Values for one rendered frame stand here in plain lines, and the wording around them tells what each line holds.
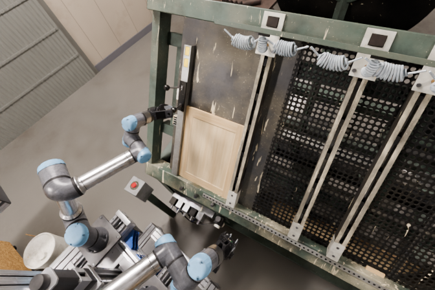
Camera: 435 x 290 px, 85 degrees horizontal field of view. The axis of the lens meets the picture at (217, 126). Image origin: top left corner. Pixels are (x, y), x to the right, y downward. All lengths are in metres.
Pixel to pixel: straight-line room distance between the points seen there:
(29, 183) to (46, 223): 0.67
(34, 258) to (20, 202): 1.09
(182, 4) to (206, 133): 0.76
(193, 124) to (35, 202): 2.58
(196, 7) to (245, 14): 0.28
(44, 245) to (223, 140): 2.05
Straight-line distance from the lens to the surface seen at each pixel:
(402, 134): 1.28
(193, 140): 1.65
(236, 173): 1.52
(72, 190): 1.27
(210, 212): 1.88
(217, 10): 1.33
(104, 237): 1.76
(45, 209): 3.59
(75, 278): 1.39
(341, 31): 1.17
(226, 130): 1.49
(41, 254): 2.90
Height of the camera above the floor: 2.54
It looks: 56 degrees down
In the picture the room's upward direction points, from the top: 15 degrees counter-clockwise
